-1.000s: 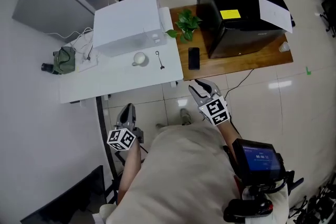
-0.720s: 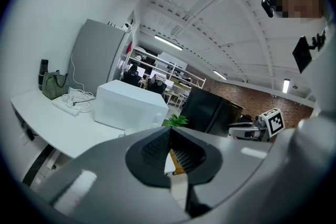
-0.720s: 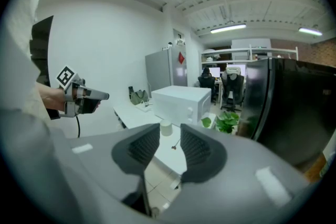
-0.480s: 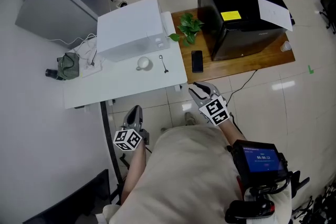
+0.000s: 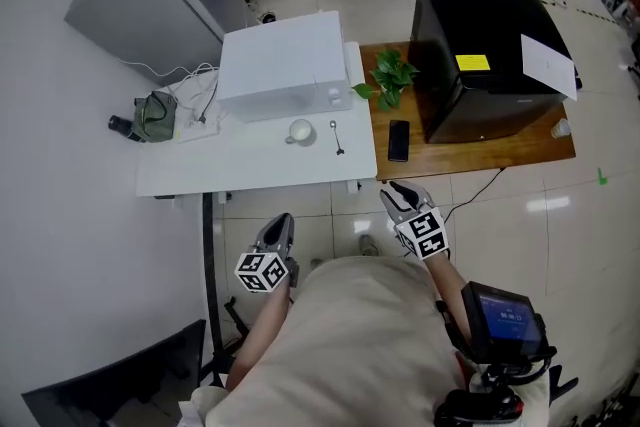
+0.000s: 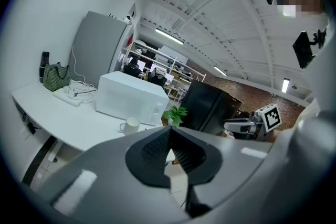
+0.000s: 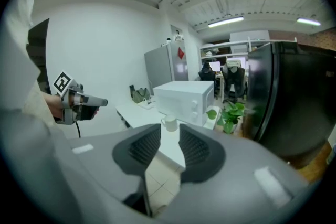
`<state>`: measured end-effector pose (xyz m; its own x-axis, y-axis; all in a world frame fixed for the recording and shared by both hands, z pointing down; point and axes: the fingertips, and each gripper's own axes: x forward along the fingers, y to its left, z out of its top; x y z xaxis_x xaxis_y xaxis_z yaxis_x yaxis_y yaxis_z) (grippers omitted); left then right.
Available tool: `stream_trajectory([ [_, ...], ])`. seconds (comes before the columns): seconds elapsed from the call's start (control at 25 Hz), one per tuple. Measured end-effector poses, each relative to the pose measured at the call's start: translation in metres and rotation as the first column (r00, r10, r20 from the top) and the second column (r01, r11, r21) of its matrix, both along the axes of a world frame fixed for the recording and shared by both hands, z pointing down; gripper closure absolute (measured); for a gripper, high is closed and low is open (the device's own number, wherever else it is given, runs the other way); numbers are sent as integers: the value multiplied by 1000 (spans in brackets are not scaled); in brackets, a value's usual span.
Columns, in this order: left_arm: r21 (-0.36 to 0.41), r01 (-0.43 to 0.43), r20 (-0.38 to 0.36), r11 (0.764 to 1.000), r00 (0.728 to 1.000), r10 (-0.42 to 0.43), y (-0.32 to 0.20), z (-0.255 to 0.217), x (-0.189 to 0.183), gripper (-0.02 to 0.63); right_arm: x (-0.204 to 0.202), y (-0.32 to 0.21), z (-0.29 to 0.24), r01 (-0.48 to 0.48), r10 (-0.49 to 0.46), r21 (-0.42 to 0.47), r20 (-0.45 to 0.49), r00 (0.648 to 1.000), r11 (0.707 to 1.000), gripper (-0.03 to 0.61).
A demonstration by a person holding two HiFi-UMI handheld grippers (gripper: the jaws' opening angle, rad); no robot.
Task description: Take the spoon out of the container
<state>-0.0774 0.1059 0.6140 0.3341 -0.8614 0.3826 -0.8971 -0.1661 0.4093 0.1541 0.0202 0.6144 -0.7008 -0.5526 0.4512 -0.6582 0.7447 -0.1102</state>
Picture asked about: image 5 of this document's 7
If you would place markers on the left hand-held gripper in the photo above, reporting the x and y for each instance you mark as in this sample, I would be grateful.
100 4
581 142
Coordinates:
262 272

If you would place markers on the black smartphone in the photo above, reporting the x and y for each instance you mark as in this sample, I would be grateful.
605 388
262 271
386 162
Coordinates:
399 140

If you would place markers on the green fabric bag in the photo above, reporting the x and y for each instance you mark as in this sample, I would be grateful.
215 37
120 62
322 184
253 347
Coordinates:
155 117

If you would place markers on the white microwave oven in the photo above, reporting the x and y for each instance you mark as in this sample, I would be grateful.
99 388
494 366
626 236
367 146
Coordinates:
280 65

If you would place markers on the black device with red trim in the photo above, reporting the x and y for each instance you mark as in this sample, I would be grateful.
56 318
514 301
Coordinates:
475 410

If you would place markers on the black mini fridge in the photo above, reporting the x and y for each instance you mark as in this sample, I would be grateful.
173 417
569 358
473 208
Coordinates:
475 25

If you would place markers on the person's right shoe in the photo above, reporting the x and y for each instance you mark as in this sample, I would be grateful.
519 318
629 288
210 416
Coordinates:
368 245

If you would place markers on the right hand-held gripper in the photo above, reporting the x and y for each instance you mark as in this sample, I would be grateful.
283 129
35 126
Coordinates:
422 232

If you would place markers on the white power strip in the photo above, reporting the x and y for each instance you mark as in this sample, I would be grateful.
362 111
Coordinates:
200 131

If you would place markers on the black table leg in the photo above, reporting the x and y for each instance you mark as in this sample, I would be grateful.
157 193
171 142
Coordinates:
211 265

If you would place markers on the grey metal cabinet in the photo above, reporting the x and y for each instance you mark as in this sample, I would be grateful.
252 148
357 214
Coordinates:
145 5

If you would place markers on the person's beige shirt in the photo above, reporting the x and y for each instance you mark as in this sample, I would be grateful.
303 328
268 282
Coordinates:
350 345

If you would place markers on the green potted plant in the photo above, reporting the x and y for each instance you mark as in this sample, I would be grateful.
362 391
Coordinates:
392 75

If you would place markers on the metal spoon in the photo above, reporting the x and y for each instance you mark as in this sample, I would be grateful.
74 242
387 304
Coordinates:
333 125

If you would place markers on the person's left forearm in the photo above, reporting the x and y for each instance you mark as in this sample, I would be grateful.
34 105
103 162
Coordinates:
260 335

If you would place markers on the person's right forearm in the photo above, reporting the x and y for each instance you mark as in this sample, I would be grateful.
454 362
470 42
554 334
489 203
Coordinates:
450 290

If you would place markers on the white mug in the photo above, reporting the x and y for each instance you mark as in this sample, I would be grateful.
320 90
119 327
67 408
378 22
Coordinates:
301 131

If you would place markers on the clear plastic cup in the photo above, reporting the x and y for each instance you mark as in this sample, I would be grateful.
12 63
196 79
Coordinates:
561 129

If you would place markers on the white paper sheet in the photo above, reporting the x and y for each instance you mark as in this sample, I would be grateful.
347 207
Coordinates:
547 65

